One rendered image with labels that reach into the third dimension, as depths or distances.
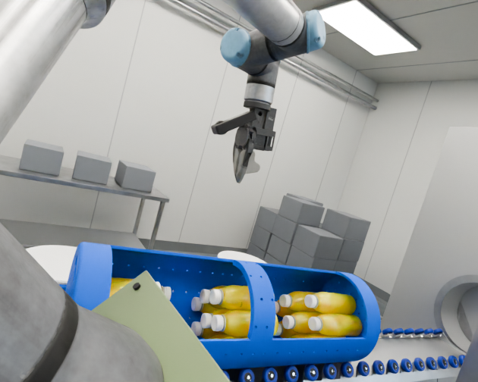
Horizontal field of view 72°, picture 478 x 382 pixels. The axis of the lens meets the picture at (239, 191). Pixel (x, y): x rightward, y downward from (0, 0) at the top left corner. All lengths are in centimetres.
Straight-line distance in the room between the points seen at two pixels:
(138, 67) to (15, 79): 374
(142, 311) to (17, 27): 30
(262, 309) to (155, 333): 56
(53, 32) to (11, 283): 29
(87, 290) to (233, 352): 37
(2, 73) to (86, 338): 25
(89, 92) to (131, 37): 76
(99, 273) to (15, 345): 54
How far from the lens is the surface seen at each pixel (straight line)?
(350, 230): 406
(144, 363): 28
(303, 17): 72
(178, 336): 31
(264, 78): 86
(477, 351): 121
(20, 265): 22
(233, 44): 77
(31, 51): 41
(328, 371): 117
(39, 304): 22
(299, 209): 397
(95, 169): 331
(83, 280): 73
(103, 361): 25
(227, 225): 487
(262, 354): 92
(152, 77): 415
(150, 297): 36
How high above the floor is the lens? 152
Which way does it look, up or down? 6 degrees down
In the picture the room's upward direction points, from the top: 16 degrees clockwise
